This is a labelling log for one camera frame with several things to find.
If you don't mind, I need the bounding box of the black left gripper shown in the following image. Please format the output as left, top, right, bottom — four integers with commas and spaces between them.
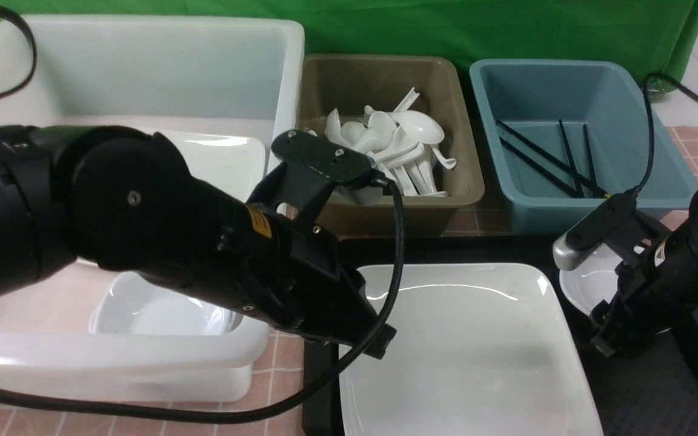
143, 200, 379, 348

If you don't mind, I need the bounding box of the white square rice plate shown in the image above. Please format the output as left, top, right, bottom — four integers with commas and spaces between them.
339, 263, 603, 435

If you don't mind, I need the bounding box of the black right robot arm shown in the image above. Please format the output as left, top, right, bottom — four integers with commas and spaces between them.
580, 190, 698, 357

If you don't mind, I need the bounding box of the black serving tray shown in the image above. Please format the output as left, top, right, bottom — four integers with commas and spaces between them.
301, 235, 698, 436

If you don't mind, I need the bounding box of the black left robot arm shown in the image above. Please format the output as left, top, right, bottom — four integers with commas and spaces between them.
0, 126, 396, 358

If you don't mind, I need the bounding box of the blue plastic bin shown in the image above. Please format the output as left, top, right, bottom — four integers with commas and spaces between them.
468, 58, 698, 237

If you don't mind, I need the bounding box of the black right camera cable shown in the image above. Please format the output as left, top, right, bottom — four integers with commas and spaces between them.
625, 73, 698, 197

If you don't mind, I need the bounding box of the black camera cable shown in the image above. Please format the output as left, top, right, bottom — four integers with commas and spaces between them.
0, 3, 405, 424
625, 73, 698, 197

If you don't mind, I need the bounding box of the olive brown plastic bin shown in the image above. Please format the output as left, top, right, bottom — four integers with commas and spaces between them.
296, 53, 485, 236

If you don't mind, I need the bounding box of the large white plastic bin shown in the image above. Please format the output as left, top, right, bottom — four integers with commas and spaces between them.
0, 16, 305, 403

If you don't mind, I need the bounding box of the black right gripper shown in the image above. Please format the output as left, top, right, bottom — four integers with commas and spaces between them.
590, 236, 698, 358

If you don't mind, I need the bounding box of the green backdrop cloth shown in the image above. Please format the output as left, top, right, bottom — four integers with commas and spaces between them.
0, 1, 698, 102

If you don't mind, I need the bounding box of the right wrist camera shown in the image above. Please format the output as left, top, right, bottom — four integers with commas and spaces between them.
552, 191, 671, 271

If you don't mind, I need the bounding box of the white square plate in bin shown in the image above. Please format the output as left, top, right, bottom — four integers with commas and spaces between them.
34, 129, 268, 273

